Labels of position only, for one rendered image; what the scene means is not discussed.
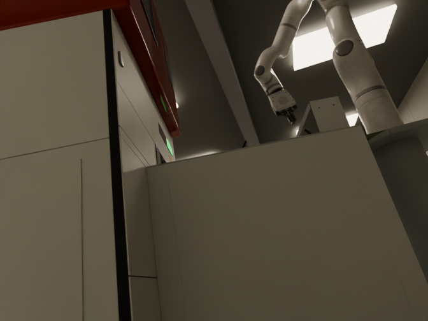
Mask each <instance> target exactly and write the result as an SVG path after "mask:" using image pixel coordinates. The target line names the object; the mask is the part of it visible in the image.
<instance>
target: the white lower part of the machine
mask: <svg viewBox="0 0 428 321"><path fill-rule="evenodd" d="M0 321H162V320H161V308H160V301H159V290H158V283H157V270H156V263H155V251H154V244H153V232H152V220H151V213H150V201H149V194H148V182H147V175H146V167H145V165H144V164H143V163H142V162H141V161H140V160H139V158H138V157H137V156H136V154H135V153H134V152H133V151H132V150H131V148H130V147H129V145H128V144H127V143H126V142H125V141H124V139H123V138H122V137H121V136H113V137H110V138H108V139H102V140H97V141H91V142H88V143H82V144H78V145H72V146H66V147H62V148H56V149H53V150H47V151H43V152H37V153H31V154H27V155H21V156H18V157H12V158H8V159H2V160H0Z"/></svg>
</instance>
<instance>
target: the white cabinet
mask: <svg viewBox="0 0 428 321"><path fill-rule="evenodd" d="M146 175H147V182H148V194H149V201H150V213H151V220H152V232H153V244H154V251H155V263H156V270H157V283H158V290H159V301H160V313H161V320H162V321H428V283H427V281H426V279H425V276H424V274H423V271H422V269H421V267H420V264H419V262H418V260H417V257H416V255H415V253H414V250H413V248H412V245H411V243H410V241H409V238H408V236H407V233H406V231H405V229H404V226H403V224H402V222H401V219H400V217H399V214H398V212H397V210H396V207H395V205H394V202H393V200H392V198H391V196H390V193H389V190H388V188H387V186H386V184H385V181H384V179H383V176H382V174H381V172H380V169H379V167H378V165H377V163H376V160H375V157H374V155H373V153H372V151H371V148H370V146H369V143H368V141H367V139H366V136H365V134H364V131H363V129H362V127H361V125H360V126H357V127H351V128H347V129H341V130H337V131H331V132H325V133H322V134H316V135H312V136H306V137H302V138H296V139H290V140H286V141H280V142H276V143H270V144H266V145H261V146H255V147H251V148H245V149H241V150H235V151H231V152H226V153H220V154H216V155H210V156H206V157H200V158H196V159H190V160H184V161H180V162H174V163H170V164H165V165H161V166H155V167H151V168H146Z"/></svg>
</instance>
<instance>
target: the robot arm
mask: <svg viewBox="0 0 428 321"><path fill-rule="evenodd" d="M312 1H313V0H292V1H291V2H290V3H289V4H288V6H287V8H286V10H285V13H284V15H283V18H282V21H281V23H280V26H279V28H278V31H277V33H276V36H275V39H274V41H273V44H272V46H271V47H269V48H267V49H265V50H264V51H263V52H262V53H261V55H260V57H259V59H258V61H257V64H256V66H255V70H254V77H255V79H256V80H257V81H258V82H259V83H260V84H261V86H262V88H263V89H264V92H265V93H266V95H267V96H268V98H269V102H270V104H271V107H272V109H273V111H274V113H275V114H276V116H277V117H285V118H287V120H288V121H289V123H291V124H292V125H293V124H295V122H296V118H295V116H294V115H293V112H294V111H296V110H297V108H298V107H297V106H296V102H295V100H294V98H293V97H292V96H291V95H290V94H289V93H288V92H287V91H286V90H285V89H284V88H283V86H282V85H281V83H280V81H279V80H278V78H277V77H276V75H275V73H274V72H273V70H272V69H271V68H272V66H273V63H274V61H275V60H276V58H279V59H282V58H284V57H286V56H287V54H288V52H289V50H290V48H291V45H292V42H293V40H294V38H295V35H296V32H297V30H298V28H299V25H300V23H301V20H302V19H303V17H304V16H305V15H306V14H307V12H308V11H309V9H310V7H311V3H312ZM317 1H318V2H319V3H320V5H321V7H322V8H323V10H324V12H325V15H326V18H325V22H326V25H327V28H328V30H329V34H330V35H331V38H332V41H333V43H334V46H335V48H334V50H333V53H332V59H333V63H334V66H335V68H336V70H337V72H338V74H339V76H340V78H341V80H342V81H343V83H344V85H345V87H346V89H347V90H348V92H349V94H350V96H351V98H352V101H353V103H354V105H355V108H356V110H357V113H358V114H359V117H360V120H361V122H362V125H363V126H364V129H365V131H366V134H371V133H374V132H378V131H383V130H386V129H389V128H392V127H396V126H399V125H403V124H404V123H403V121H402V119H401V116H400V114H399V112H398V110H397V108H396V106H395V104H394V102H393V100H392V98H391V96H390V94H389V92H388V90H387V88H386V86H385V84H384V82H383V80H382V78H381V76H380V74H379V72H378V70H377V68H376V67H375V62H374V60H373V58H372V56H371V55H370V53H369V52H368V50H367V48H366V46H365V44H364V42H363V40H362V38H361V37H360V35H359V33H358V30H357V28H356V26H355V24H354V22H353V19H352V16H351V14H350V11H349V9H348V3H347V1H346V0H317ZM287 112H288V113H287Z"/></svg>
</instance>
